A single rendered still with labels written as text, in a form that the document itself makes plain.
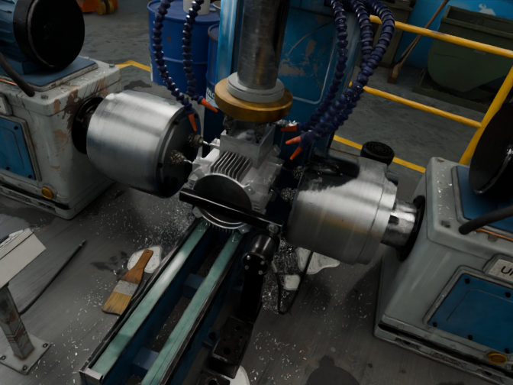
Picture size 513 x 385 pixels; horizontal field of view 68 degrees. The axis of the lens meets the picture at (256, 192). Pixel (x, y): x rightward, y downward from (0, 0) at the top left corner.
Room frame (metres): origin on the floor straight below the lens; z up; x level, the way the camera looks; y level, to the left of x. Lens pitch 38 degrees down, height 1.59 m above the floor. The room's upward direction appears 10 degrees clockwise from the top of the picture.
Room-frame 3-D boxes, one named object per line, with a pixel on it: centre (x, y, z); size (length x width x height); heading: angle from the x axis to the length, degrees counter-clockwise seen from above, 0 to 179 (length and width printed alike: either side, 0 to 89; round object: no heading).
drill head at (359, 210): (0.71, -0.22, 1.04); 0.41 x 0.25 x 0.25; 76
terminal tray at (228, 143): (0.82, 0.04, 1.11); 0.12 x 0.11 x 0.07; 166
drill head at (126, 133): (0.85, 0.35, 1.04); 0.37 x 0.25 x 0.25; 76
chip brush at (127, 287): (0.58, 0.27, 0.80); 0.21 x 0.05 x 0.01; 174
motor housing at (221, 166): (0.78, 0.05, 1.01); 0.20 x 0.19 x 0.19; 166
